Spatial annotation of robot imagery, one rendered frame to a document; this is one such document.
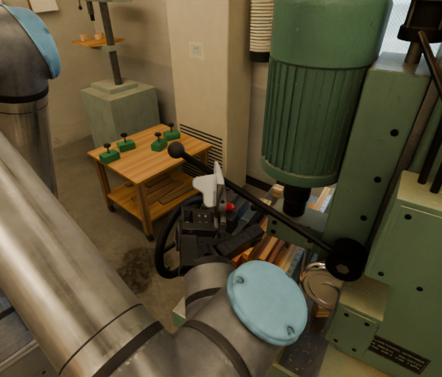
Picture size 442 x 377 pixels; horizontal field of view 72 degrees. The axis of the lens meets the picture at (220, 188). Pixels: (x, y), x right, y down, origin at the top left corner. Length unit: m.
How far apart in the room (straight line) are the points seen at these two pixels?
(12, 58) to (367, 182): 0.61
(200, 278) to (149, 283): 1.49
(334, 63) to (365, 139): 0.13
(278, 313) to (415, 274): 0.24
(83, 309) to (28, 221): 0.10
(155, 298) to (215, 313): 1.58
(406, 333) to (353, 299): 0.18
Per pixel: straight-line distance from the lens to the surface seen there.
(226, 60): 2.03
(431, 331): 0.72
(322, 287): 0.66
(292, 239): 0.74
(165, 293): 1.90
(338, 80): 0.52
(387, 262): 0.50
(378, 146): 0.54
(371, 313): 0.58
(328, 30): 0.49
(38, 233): 0.33
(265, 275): 0.34
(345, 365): 0.85
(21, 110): 0.65
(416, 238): 0.47
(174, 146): 0.61
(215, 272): 0.47
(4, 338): 0.95
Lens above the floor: 1.53
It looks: 36 degrees down
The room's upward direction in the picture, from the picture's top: straight up
